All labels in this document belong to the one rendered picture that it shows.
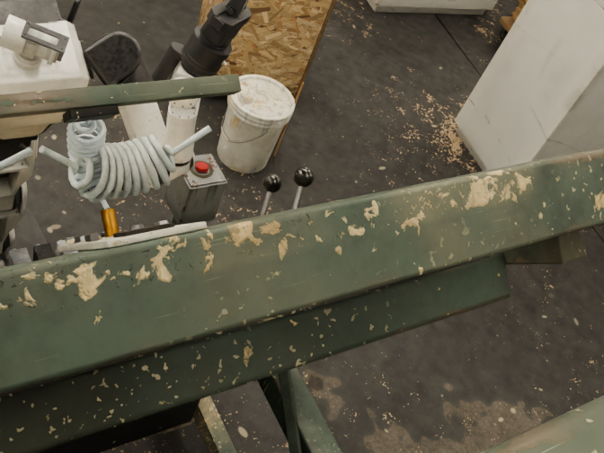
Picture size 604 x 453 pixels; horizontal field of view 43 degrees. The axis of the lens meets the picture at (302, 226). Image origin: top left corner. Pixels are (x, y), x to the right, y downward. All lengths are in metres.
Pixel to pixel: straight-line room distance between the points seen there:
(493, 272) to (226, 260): 0.61
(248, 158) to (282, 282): 2.72
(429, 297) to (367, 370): 1.95
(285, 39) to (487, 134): 1.21
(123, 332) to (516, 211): 0.51
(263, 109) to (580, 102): 1.46
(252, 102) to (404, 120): 1.16
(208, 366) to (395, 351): 2.27
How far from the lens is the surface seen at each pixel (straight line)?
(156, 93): 0.82
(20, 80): 1.73
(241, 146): 3.43
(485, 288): 1.23
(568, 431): 0.35
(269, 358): 1.01
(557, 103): 3.80
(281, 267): 0.77
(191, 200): 2.16
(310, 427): 1.95
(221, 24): 1.54
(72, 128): 0.84
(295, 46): 3.69
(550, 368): 3.57
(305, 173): 1.37
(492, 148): 4.12
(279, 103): 3.41
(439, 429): 3.11
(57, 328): 0.69
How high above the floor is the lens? 2.45
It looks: 46 degrees down
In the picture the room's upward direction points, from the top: 26 degrees clockwise
